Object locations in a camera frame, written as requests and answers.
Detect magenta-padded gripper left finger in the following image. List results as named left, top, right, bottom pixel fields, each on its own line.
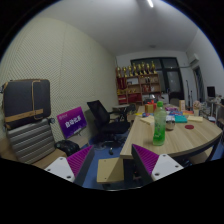
left=44, top=144, right=96, bottom=187

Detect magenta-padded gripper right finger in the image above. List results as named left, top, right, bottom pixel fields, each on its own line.
left=130, top=143, right=185, bottom=186

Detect green drink bottle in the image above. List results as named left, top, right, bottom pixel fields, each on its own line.
left=152, top=100, right=168, bottom=147

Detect silver ribbed suitcase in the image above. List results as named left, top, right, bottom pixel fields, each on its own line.
left=6, top=118, right=57, bottom=165

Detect purple sign board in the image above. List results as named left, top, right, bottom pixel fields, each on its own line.
left=56, top=106, right=88, bottom=140

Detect teal notebook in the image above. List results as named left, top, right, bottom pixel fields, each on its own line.
left=173, top=114, right=188, bottom=124

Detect yellow gift box red ribbon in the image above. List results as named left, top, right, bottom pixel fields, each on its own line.
left=144, top=99, right=158, bottom=114

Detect small upright cream carton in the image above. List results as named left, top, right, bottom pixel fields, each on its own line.
left=178, top=99, right=186, bottom=112

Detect potted pink flowers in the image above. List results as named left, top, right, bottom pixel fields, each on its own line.
left=193, top=100, right=202, bottom=117

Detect black office chair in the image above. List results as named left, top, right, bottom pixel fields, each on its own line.
left=86, top=99, right=132, bottom=144

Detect small white round table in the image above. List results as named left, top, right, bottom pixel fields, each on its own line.
left=112, top=103, right=131, bottom=118

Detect wooden side desk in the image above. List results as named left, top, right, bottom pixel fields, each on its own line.
left=204, top=96, right=224, bottom=129

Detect wooden shelf unit with trophies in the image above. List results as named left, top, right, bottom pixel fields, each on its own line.
left=115, top=60, right=162, bottom=106

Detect black computer monitor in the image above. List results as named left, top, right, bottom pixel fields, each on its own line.
left=206, top=85, right=217, bottom=99

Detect dark framed glass door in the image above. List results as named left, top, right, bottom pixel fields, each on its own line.
left=130, top=57, right=185, bottom=103

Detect dark bag with tan straps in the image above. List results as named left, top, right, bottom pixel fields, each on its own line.
left=1, top=78, right=52, bottom=130

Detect white wall air conditioner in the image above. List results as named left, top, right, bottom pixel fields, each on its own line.
left=187, top=53, right=200, bottom=65

